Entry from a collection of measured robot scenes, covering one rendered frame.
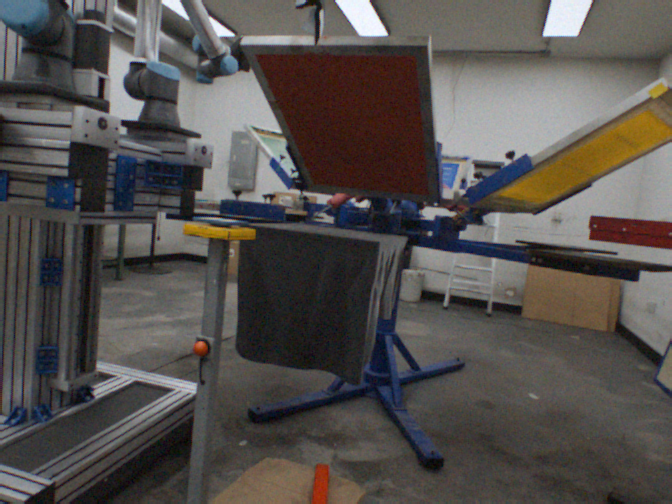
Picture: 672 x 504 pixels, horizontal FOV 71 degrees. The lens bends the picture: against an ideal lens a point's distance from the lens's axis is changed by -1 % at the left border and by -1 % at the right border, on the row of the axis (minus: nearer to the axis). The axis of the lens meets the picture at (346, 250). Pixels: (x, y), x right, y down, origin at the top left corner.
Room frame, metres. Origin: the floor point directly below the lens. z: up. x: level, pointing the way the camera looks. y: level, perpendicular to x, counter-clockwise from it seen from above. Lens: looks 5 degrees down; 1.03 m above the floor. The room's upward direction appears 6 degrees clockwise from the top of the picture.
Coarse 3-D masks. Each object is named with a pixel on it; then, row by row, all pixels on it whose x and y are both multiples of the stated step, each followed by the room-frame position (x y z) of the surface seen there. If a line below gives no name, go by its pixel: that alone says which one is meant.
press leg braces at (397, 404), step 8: (376, 336) 2.62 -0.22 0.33; (384, 344) 2.61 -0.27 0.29; (392, 344) 2.57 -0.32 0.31; (400, 344) 2.77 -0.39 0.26; (392, 352) 2.54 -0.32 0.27; (408, 352) 2.82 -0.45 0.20; (392, 360) 2.50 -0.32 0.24; (408, 360) 2.84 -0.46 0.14; (392, 368) 2.46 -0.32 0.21; (416, 368) 2.89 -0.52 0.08; (392, 376) 2.43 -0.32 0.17; (336, 384) 2.44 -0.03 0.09; (392, 384) 2.40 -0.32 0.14; (328, 392) 2.41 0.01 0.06; (336, 392) 2.42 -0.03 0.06; (392, 392) 2.38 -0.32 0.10; (392, 400) 2.39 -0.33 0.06; (400, 400) 2.34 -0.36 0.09; (400, 408) 2.30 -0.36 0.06
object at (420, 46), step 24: (264, 48) 1.49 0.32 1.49; (288, 48) 1.46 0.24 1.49; (312, 48) 1.44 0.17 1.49; (336, 48) 1.42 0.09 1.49; (360, 48) 1.39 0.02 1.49; (384, 48) 1.37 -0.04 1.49; (408, 48) 1.35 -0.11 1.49; (432, 96) 1.50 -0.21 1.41; (432, 120) 1.57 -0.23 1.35; (288, 144) 1.89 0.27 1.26; (432, 144) 1.68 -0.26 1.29; (432, 168) 1.79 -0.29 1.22; (360, 192) 2.07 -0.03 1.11; (384, 192) 2.02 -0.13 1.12; (432, 192) 1.93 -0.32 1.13
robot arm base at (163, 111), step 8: (152, 96) 1.73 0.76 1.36; (144, 104) 1.75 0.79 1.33; (152, 104) 1.73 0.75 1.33; (160, 104) 1.73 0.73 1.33; (168, 104) 1.75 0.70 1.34; (176, 104) 1.79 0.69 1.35; (144, 112) 1.73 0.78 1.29; (152, 112) 1.72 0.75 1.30; (160, 112) 1.73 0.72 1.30; (168, 112) 1.74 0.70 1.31; (176, 112) 1.78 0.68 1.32; (144, 120) 1.72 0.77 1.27; (152, 120) 1.71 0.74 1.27; (160, 120) 1.72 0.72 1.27; (168, 120) 1.74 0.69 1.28; (176, 120) 1.77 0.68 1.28
